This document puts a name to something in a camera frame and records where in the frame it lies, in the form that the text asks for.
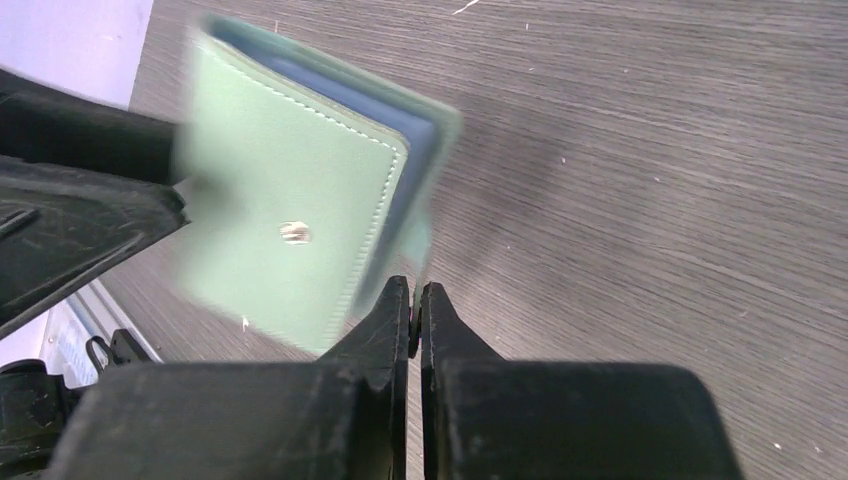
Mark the mint green card holder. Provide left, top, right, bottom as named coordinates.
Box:
left=174, top=14, right=463, bottom=354

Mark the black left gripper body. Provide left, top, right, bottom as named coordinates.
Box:
left=1, top=157, right=186, bottom=337

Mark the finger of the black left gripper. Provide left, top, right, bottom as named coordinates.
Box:
left=1, top=70, right=180, bottom=186

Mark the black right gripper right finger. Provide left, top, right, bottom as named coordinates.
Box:
left=419, top=283, right=743, bottom=479

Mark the aluminium frame rail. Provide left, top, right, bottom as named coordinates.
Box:
left=40, top=280, right=162, bottom=388

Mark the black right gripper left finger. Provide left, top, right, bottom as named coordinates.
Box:
left=46, top=276, right=410, bottom=480

